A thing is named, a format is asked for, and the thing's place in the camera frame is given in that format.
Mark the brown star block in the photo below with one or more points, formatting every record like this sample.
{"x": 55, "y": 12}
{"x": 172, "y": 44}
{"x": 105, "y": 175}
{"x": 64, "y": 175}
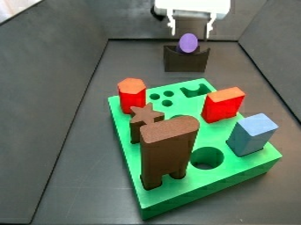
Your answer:
{"x": 141, "y": 116}

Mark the red rectangular block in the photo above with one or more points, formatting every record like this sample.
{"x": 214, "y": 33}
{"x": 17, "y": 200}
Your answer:
{"x": 220, "y": 104}

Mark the red hexagonal block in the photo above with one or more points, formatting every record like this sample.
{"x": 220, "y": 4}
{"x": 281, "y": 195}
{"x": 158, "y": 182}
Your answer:
{"x": 132, "y": 93}

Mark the black curved cradle stand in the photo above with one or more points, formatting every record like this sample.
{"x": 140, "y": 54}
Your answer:
{"x": 178, "y": 62}

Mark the green foam shape-sorter base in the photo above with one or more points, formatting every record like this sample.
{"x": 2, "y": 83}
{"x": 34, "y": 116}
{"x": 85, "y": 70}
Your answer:
{"x": 214, "y": 167}

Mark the light blue rectangular block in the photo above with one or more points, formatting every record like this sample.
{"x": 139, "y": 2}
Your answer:
{"x": 250, "y": 134}

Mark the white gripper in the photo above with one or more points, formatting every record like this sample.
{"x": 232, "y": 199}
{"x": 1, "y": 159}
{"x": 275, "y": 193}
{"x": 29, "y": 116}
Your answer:
{"x": 211, "y": 9}

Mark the purple cylinder block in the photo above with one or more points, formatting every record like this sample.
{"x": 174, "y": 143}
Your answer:
{"x": 187, "y": 44}

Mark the brown arch block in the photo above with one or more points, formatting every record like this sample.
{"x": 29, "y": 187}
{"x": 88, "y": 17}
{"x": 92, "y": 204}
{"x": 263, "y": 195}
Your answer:
{"x": 166, "y": 145}

